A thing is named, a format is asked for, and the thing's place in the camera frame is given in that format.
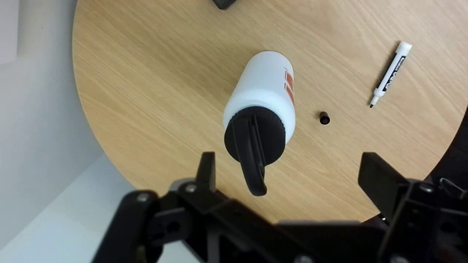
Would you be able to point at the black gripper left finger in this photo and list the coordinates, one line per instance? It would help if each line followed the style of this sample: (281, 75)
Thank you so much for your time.
(205, 172)

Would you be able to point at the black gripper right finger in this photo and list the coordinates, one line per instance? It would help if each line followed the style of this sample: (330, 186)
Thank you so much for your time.
(382, 183)

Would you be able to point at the white insulated water bottle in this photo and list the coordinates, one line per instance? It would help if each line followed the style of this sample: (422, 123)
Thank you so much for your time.
(264, 81)

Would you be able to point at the white whiteboard marker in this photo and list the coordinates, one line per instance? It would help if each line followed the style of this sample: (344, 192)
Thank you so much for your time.
(391, 74)

